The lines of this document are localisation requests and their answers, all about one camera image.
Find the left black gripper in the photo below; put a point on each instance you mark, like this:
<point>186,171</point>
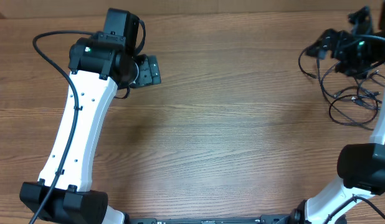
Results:
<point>149,72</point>

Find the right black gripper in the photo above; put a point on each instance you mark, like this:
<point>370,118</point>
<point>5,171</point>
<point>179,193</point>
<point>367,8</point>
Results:
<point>322,45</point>

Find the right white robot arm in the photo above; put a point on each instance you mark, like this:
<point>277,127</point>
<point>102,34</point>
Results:
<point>360,167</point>

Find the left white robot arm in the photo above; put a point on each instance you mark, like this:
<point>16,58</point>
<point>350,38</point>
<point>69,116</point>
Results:
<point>100,64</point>

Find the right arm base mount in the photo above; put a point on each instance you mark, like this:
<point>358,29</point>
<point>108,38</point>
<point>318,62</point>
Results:
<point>297,215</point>

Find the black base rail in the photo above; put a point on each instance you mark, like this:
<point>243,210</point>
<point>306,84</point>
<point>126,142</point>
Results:
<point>263,219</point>

